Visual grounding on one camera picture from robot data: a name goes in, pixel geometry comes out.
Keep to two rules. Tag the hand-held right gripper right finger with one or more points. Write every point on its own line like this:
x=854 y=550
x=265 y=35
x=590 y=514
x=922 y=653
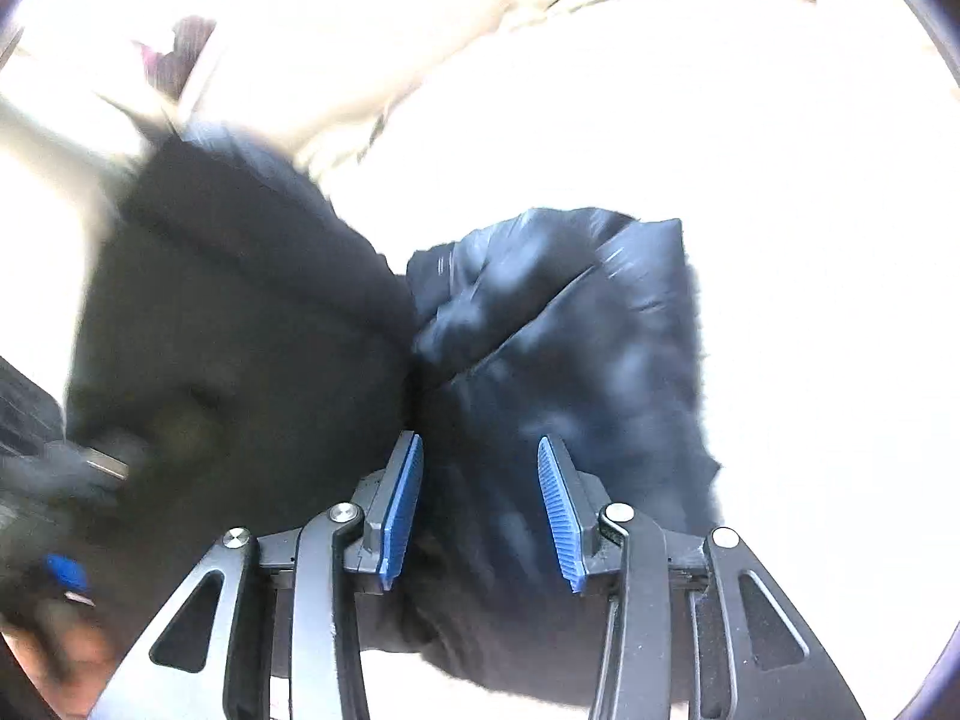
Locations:
x=561 y=521

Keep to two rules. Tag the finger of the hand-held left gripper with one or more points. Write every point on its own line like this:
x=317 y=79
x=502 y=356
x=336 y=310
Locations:
x=66 y=574

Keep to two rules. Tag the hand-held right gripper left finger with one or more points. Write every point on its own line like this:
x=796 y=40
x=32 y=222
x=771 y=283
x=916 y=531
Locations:
x=397 y=514

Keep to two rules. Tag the black printed jacket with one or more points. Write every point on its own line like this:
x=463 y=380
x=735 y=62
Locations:
x=540 y=337

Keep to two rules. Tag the white textured bedspread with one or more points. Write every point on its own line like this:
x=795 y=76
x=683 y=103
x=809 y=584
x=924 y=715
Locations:
x=810 y=240

